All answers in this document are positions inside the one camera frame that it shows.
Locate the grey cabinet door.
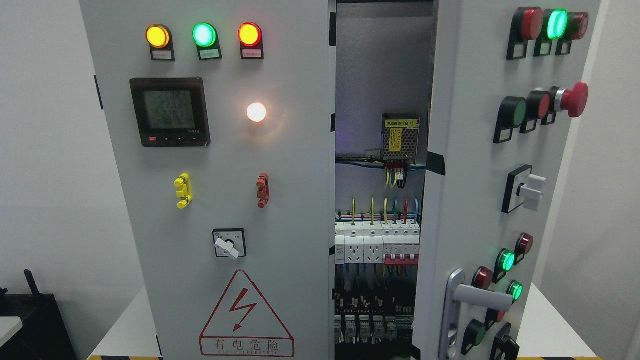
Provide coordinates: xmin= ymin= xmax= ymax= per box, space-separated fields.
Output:
xmin=413 ymin=0 xmax=601 ymax=360
xmin=80 ymin=0 xmax=336 ymax=360

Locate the white glowing indicator lamp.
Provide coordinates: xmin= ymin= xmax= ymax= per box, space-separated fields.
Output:
xmin=246 ymin=102 xmax=267 ymax=123

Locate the metal mesh power supply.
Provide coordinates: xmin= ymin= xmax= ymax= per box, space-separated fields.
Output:
xmin=381 ymin=112 xmax=420 ymax=162

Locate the white socket breaker row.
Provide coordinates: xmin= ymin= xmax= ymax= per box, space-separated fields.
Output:
xmin=334 ymin=219 xmax=421 ymax=266

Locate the relay terminal row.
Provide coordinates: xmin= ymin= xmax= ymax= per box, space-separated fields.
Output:
xmin=332 ymin=287 xmax=416 ymax=346

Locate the red indicator lamp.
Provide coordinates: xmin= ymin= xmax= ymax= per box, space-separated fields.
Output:
xmin=237 ymin=22 xmax=262 ymax=48

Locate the red triangle warning sticker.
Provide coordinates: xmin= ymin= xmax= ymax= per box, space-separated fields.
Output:
xmin=199 ymin=269 xmax=295 ymax=358

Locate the black digital power meter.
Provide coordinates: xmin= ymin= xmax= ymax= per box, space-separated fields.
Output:
xmin=129 ymin=77 xmax=211 ymax=148

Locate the green indicator lamp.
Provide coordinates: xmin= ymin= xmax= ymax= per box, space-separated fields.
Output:
xmin=192 ymin=22 xmax=218 ymax=48

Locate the yellow indicator lamp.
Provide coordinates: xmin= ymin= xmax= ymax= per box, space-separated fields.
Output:
xmin=145 ymin=23 xmax=171 ymax=49

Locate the red emergency stop button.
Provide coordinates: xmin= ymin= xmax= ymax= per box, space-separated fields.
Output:
xmin=550 ymin=82 xmax=589 ymax=118

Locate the black equipment box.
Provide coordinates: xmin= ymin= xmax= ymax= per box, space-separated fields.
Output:
xmin=0 ymin=269 xmax=77 ymax=360

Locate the red terminal post block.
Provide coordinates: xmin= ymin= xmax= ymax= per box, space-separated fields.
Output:
xmin=256 ymin=172 xmax=270 ymax=208

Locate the yellow terminal post block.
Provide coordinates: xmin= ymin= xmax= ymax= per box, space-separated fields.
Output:
xmin=173 ymin=172 xmax=193 ymax=210

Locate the silver door handle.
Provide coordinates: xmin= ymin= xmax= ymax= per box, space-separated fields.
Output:
xmin=438 ymin=268 xmax=514 ymax=360

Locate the white rotary switch right door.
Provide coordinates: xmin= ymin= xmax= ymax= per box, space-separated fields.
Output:
xmin=502 ymin=164 xmax=546 ymax=214

